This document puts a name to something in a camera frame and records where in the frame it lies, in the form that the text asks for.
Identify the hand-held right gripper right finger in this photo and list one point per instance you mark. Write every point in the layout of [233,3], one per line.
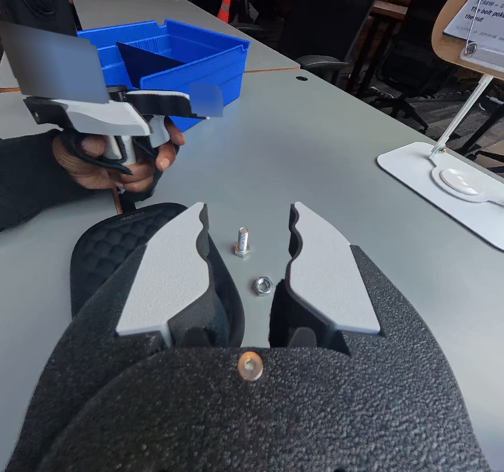
[330,283]

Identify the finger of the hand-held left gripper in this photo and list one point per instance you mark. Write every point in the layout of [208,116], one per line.
[157,93]
[102,117]

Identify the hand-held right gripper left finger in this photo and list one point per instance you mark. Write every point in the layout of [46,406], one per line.
[165,283]

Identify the blue plastic bin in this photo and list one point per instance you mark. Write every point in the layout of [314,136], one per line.
[220,62]

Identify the steel hex nut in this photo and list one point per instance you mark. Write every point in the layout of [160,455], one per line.
[258,290]

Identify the steel hex bolt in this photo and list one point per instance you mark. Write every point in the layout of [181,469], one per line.
[243,239]

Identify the person's left hand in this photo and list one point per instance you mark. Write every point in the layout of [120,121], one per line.
[90,172]

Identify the black bin divider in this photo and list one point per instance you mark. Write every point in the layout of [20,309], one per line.
[145,64]

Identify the orange traffic cone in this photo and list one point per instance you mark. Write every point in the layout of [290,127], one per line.
[225,7]

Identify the black office chair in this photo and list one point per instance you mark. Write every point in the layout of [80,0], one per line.
[334,7]
[417,66]

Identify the brown wooden desk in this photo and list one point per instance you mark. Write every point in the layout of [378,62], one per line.
[389,9]

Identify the printed instruction sheet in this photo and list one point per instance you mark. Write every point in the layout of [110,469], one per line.
[484,11]

